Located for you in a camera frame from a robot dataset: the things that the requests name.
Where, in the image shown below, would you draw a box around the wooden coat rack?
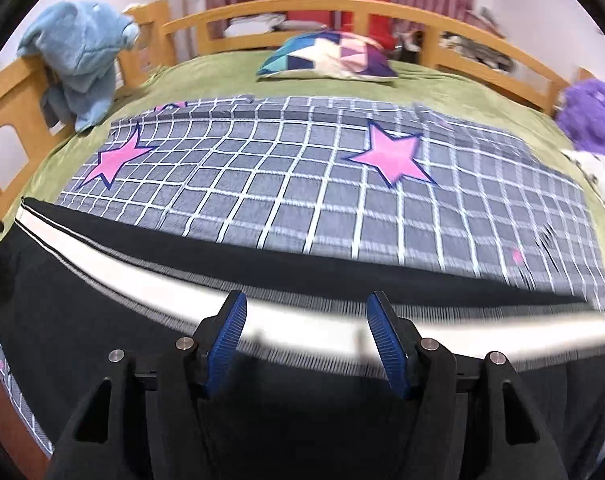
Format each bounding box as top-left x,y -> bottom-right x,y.
181,0 -> 219,57

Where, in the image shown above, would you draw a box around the white flower print pillow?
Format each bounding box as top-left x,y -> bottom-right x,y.
562,149 -> 605,221

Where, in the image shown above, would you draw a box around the wooden bed frame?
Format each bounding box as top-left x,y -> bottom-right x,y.
0,0 -> 583,480

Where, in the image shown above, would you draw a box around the black pants with white waistband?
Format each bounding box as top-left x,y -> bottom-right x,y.
0,196 -> 605,480

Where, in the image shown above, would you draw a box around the colourful triangle pattern pillow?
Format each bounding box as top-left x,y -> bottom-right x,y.
256,30 -> 399,82

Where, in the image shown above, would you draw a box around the grey checked sheet with stars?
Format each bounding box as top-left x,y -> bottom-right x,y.
0,94 -> 605,461

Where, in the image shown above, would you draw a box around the light blue plush towel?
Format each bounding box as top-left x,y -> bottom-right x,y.
16,0 -> 140,133

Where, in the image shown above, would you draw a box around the green blanket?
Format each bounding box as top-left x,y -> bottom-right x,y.
0,47 -> 605,321

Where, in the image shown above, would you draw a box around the red chair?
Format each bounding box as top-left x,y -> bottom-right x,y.
345,0 -> 399,51
287,0 -> 333,28

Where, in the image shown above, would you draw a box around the pile of clutter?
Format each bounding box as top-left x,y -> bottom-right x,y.
439,6 -> 519,72

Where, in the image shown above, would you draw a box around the purple plush toy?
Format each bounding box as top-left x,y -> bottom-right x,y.
555,79 -> 605,153

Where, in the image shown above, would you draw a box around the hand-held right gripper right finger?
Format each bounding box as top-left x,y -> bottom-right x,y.
366,290 -> 568,480

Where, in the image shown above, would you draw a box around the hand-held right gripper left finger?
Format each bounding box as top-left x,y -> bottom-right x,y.
45,290 -> 248,480

